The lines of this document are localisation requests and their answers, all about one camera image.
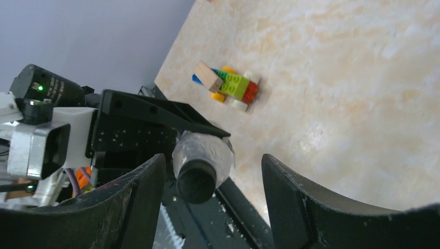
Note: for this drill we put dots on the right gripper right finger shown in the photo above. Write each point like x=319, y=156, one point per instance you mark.
x=304, y=214

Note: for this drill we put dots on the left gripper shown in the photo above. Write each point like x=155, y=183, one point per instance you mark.
x=122, y=134

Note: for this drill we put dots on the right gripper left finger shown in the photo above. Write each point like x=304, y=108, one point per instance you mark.
x=120, y=214

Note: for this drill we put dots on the small clear bottle black cap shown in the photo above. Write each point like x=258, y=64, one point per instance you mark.
x=217, y=152

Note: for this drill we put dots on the colourful toy block car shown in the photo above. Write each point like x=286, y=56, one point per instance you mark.
x=225, y=83

